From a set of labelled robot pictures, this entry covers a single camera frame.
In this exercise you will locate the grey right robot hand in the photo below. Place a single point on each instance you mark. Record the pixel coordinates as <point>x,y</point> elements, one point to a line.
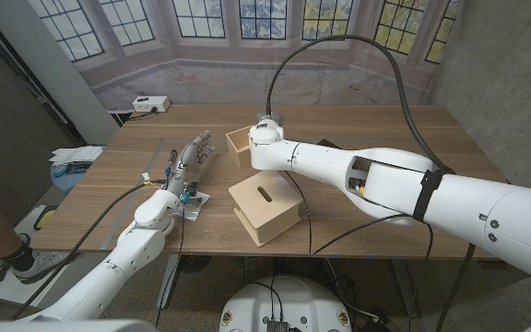
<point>270,116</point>

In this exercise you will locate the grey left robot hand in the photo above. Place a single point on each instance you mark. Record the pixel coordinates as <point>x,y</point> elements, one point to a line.
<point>187,163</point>

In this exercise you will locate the wooden drawer with red front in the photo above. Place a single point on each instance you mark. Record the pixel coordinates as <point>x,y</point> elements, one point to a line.
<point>238,147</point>

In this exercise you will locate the wooden box with slot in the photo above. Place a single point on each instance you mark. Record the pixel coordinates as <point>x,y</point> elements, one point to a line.
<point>265,216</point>

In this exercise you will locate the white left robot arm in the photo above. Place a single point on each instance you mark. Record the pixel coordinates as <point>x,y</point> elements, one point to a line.
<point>127,258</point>

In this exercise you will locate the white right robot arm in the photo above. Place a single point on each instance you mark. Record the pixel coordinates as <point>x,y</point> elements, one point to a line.
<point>431,203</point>

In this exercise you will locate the black floor box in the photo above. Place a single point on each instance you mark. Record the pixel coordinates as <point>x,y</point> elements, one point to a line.
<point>378,325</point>

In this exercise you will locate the small screwdriver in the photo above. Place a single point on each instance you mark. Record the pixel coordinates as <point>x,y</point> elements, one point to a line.
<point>196,201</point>

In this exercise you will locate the printed window backdrop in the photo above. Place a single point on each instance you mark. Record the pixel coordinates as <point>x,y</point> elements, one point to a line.
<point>228,83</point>

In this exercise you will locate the white power strip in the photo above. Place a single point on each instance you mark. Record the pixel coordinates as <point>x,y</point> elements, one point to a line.
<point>151,104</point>

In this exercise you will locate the black round floor base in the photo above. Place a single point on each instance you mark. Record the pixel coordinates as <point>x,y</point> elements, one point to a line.
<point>196,264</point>

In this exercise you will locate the stack of white papers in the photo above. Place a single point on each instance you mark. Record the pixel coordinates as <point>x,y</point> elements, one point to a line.
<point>79,153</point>

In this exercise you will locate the grey table leg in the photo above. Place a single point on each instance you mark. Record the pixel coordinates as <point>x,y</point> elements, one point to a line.
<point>168,281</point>
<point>406,290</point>

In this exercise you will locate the blue round stool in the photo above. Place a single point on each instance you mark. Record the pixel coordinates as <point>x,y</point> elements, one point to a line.
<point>65,182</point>

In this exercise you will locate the yellow black floor pad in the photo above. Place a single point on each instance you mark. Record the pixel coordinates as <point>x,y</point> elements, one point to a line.
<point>46,217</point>

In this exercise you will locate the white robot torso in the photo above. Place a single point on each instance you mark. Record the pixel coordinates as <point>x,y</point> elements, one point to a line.
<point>311,299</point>

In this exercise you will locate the white floor board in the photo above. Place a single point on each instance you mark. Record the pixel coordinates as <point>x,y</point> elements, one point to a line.
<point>21,291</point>

